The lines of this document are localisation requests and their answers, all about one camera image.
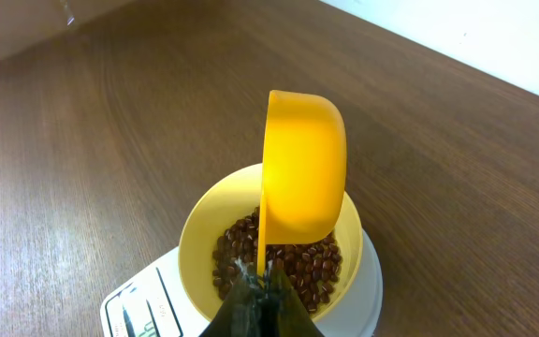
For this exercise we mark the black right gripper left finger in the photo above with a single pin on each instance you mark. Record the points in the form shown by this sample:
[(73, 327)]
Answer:
[(240, 313)]

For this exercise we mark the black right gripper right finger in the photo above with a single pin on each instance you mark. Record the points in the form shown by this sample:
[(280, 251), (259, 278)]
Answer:
[(283, 314)]

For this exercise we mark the red beans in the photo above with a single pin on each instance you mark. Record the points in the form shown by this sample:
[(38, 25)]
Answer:
[(313, 269)]

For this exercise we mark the orange measuring scoop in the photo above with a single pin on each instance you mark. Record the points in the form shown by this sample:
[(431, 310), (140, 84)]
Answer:
[(303, 171)]

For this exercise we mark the yellow plastic bowl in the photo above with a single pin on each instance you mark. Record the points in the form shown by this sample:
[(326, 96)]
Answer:
[(219, 208)]

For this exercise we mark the white digital kitchen scale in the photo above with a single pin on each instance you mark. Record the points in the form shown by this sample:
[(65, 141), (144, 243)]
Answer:
[(154, 303)]

